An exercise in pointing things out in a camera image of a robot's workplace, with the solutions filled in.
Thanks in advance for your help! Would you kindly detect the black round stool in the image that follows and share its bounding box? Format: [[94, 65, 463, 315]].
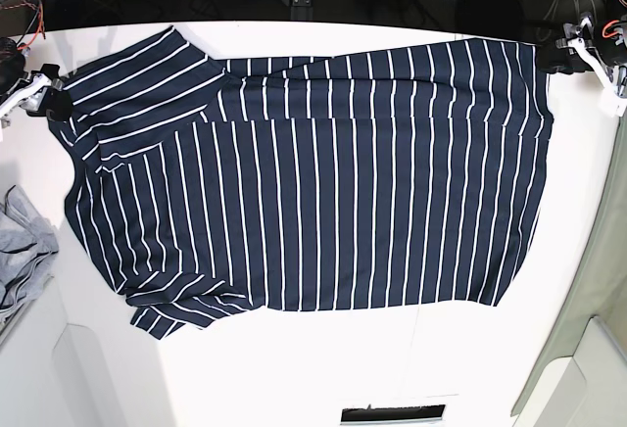
[[454, 0, 525, 40]]

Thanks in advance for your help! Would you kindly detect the navy white striped t-shirt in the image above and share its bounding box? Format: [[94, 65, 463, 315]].
[[49, 28, 554, 339]]

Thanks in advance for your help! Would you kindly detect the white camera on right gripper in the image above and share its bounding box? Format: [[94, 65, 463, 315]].
[[1, 64, 60, 129]]

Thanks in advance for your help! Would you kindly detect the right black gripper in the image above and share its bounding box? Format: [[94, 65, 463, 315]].
[[0, 37, 73, 121]]

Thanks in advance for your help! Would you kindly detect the grey clothes pile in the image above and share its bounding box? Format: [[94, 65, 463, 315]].
[[1, 185, 59, 323]]

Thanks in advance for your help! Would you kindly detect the grey-green side panel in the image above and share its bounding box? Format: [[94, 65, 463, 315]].
[[511, 119, 626, 415]]

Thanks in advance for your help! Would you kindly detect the white vent slot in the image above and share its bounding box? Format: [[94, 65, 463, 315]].
[[338, 395, 457, 426]]

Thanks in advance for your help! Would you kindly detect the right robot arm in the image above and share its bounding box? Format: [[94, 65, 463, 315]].
[[1, 0, 72, 125]]

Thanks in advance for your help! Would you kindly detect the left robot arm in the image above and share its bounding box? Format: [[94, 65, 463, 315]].
[[536, 0, 626, 74]]

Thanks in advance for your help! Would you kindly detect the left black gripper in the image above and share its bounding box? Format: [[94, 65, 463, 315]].
[[536, 15, 626, 74]]

